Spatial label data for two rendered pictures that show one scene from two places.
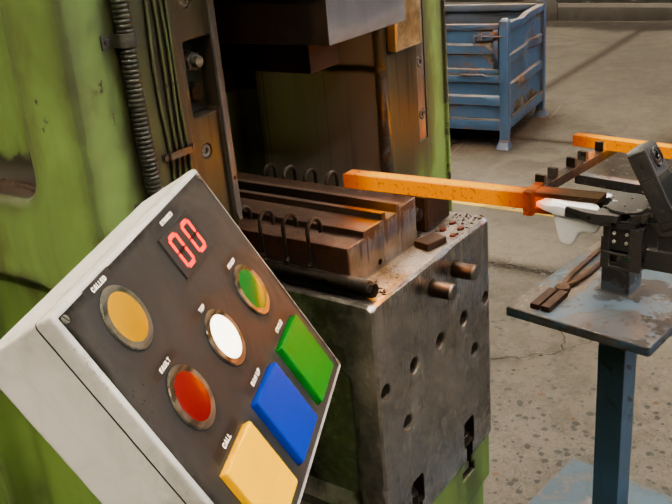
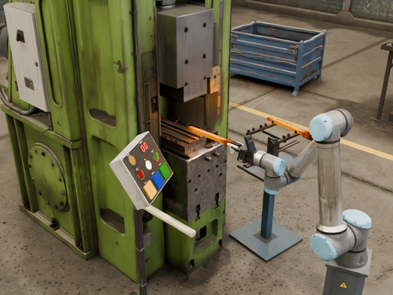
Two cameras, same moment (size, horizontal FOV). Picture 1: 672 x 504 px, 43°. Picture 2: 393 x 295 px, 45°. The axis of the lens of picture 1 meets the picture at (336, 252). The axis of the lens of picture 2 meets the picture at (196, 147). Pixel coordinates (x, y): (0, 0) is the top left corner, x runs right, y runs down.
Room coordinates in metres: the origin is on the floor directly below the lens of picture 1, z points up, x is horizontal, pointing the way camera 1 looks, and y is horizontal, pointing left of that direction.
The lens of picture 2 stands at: (-1.41, -0.39, 2.32)
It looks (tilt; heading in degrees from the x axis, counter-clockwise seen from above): 27 degrees down; 7
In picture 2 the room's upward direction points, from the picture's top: straight up
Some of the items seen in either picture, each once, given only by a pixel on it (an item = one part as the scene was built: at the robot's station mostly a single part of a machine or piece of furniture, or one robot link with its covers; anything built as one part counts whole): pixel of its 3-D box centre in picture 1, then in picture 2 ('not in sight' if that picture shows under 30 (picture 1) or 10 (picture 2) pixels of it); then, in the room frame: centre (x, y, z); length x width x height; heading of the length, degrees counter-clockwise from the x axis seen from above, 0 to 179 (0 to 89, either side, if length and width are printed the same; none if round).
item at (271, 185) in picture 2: not in sight; (273, 181); (0.92, -0.55, 0.91); 0.12 x 0.09 x 0.12; 133
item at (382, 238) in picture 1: (276, 220); (172, 134); (1.35, 0.09, 0.96); 0.42 x 0.20 x 0.09; 54
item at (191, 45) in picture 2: not in sight; (174, 40); (1.38, 0.07, 1.56); 0.42 x 0.39 x 0.40; 54
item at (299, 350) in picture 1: (302, 359); (164, 171); (0.80, 0.05, 1.01); 0.07 x 0.05 x 0.07; 169
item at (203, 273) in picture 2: not in sight; (200, 266); (1.20, -0.11, 0.01); 0.58 x 0.39 x 0.01; 144
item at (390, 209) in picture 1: (283, 195); (174, 128); (1.37, 0.08, 0.99); 0.42 x 0.05 x 0.01; 54
